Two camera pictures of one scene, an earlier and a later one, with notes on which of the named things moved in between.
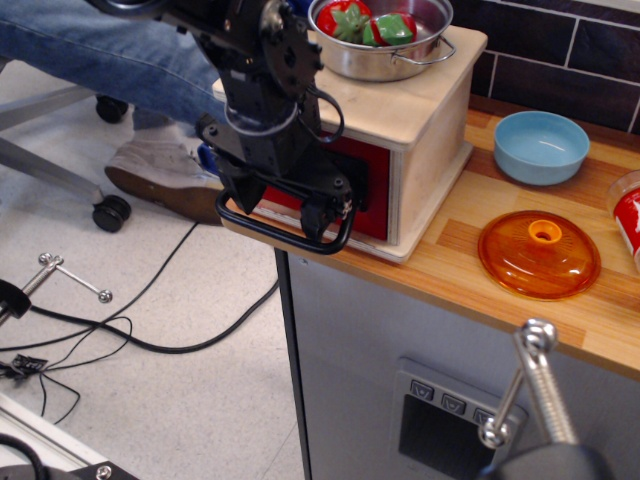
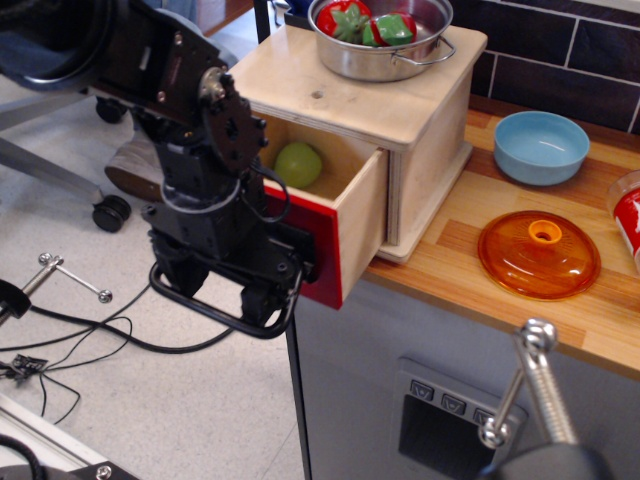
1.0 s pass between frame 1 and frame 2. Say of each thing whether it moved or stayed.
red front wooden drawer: moved
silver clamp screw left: stayed
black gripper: moved
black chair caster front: stayed
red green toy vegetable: stayed
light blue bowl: stayed
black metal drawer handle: moved
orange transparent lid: stayed
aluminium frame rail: stayed
